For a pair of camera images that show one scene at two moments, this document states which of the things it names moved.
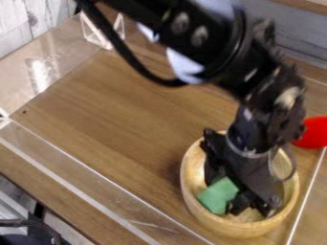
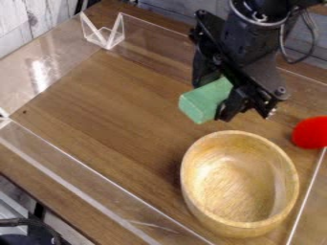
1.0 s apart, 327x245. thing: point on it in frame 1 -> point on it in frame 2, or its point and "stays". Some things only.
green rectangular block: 218,194 -> 199,101
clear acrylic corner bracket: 94,33 stays
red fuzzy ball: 313,138 stays
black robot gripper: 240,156 -> 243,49
